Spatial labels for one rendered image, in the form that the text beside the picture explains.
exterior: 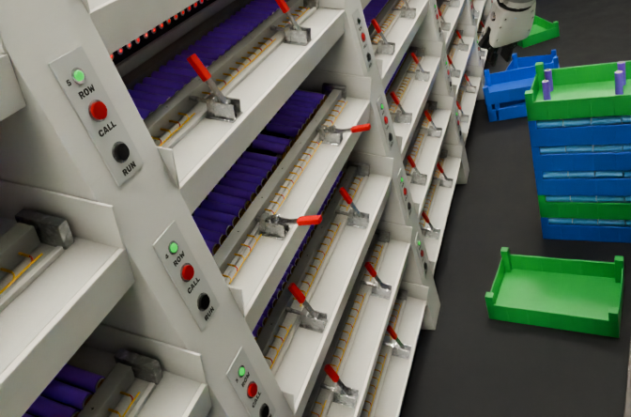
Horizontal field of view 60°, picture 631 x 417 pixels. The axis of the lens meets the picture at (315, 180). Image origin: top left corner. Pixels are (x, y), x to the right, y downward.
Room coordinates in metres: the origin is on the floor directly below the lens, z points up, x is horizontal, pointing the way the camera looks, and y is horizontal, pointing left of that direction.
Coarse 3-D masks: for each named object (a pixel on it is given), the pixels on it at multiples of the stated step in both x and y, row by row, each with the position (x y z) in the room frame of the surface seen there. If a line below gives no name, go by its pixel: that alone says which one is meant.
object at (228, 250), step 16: (336, 96) 1.03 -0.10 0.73; (320, 112) 0.97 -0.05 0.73; (304, 144) 0.86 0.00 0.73; (288, 160) 0.82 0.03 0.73; (304, 160) 0.83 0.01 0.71; (272, 176) 0.78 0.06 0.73; (288, 176) 0.80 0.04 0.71; (272, 192) 0.74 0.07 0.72; (288, 192) 0.75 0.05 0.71; (256, 208) 0.70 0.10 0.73; (240, 224) 0.67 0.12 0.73; (224, 240) 0.64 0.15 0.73; (240, 240) 0.64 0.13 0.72; (256, 240) 0.65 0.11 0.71; (224, 256) 0.61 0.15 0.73
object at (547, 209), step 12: (540, 204) 1.24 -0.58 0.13; (552, 204) 1.22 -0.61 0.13; (564, 204) 1.20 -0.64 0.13; (576, 204) 1.18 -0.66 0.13; (588, 204) 1.16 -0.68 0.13; (600, 204) 1.14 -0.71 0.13; (612, 204) 1.13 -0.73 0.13; (624, 204) 1.11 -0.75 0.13; (540, 216) 1.24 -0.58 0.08; (552, 216) 1.22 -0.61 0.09; (564, 216) 1.20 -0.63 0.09; (576, 216) 1.18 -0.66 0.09; (588, 216) 1.16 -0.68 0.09; (600, 216) 1.15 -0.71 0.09; (612, 216) 1.13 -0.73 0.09; (624, 216) 1.11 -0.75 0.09
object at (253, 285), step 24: (312, 72) 1.10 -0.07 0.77; (336, 72) 1.08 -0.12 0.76; (360, 96) 1.06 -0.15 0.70; (336, 120) 0.98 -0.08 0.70; (360, 120) 0.98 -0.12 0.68; (312, 168) 0.83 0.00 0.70; (336, 168) 0.85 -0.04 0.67; (312, 192) 0.76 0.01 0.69; (288, 216) 0.71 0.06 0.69; (264, 240) 0.66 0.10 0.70; (288, 240) 0.65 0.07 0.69; (240, 264) 0.62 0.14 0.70; (264, 264) 0.61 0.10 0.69; (288, 264) 0.65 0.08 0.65; (240, 288) 0.52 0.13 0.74; (264, 288) 0.58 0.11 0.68
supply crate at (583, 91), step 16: (608, 64) 1.29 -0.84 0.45; (560, 80) 1.36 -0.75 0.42; (576, 80) 1.34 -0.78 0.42; (592, 80) 1.31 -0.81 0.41; (608, 80) 1.29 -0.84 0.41; (528, 96) 1.23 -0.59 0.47; (560, 96) 1.30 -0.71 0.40; (576, 96) 1.27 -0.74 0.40; (592, 96) 1.24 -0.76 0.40; (608, 96) 1.13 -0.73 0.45; (624, 96) 1.10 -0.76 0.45; (528, 112) 1.24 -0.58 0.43; (544, 112) 1.21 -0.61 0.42; (560, 112) 1.19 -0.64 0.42; (576, 112) 1.17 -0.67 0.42; (592, 112) 1.15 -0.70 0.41; (608, 112) 1.13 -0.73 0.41; (624, 112) 1.11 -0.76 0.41
